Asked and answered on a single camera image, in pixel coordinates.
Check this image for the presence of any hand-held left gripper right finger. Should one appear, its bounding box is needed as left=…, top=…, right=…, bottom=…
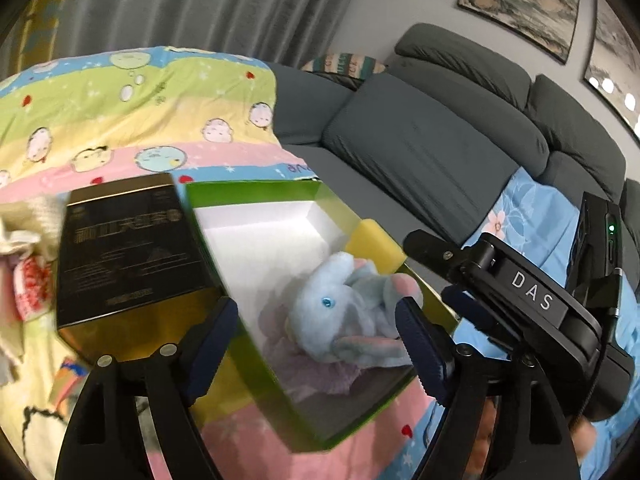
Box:
left=395, top=296, right=581, bottom=480

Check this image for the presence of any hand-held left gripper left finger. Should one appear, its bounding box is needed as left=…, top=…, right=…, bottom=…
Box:
left=54, top=296, right=240, bottom=480

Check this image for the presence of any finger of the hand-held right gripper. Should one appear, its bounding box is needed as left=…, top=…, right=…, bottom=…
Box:
left=402, top=229, right=494, bottom=282
left=440, top=284, right=523, bottom=356

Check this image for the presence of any yellow green sponge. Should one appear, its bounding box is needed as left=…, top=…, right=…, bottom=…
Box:
left=345, top=217, right=406, bottom=276

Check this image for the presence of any green cardboard box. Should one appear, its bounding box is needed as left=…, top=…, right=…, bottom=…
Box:
left=182, top=179, right=458, bottom=453

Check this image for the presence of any blue plush elephant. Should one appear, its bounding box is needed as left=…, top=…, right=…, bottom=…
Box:
left=287, top=251, right=426, bottom=368

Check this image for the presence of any purple mesh bath pouf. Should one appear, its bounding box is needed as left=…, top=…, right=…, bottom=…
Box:
left=257, top=305, right=366, bottom=401

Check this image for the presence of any black gold box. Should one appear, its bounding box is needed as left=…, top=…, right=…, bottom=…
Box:
left=55, top=174, right=226, bottom=366

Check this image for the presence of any beige towel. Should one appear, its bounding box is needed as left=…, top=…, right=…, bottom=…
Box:
left=0, top=194, right=68, bottom=266

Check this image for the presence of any person's right hand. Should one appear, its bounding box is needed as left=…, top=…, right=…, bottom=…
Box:
left=569, top=416, right=598, bottom=467

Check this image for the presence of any blue floral cloth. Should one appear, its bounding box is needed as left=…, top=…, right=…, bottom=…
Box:
left=430, top=167, right=640, bottom=480

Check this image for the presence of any grey sofa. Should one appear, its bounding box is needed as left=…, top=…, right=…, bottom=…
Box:
left=270, top=22, right=640, bottom=271

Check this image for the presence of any orange blue packet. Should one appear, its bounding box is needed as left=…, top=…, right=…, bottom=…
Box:
left=50, top=355, right=91, bottom=411

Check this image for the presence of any red white packet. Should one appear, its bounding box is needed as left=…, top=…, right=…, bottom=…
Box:
left=12, top=255, right=53, bottom=321

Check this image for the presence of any striped pillow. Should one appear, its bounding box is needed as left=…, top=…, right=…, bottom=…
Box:
left=300, top=52, right=388, bottom=92

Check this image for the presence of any cartoon printed bed sheet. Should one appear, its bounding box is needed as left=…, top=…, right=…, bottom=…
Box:
left=0, top=46, right=451, bottom=480

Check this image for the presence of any framed landscape painting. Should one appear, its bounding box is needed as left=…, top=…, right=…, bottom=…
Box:
left=457, top=0, right=583, bottom=66
left=582, top=0, right=640, bottom=136

